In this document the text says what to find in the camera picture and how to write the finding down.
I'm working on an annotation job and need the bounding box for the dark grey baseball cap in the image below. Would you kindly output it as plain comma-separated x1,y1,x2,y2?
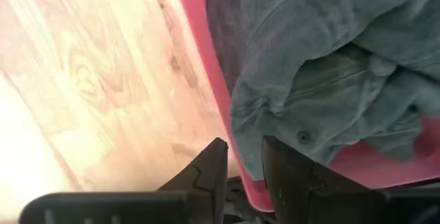
229,0,440,181
205,0,344,96

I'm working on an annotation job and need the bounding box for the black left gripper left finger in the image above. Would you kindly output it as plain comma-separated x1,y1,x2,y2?
18,137,230,224

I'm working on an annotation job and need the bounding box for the red plastic bin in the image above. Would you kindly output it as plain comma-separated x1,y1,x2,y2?
171,0,440,214

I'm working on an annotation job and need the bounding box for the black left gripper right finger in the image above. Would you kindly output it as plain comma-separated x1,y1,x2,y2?
261,135,440,224

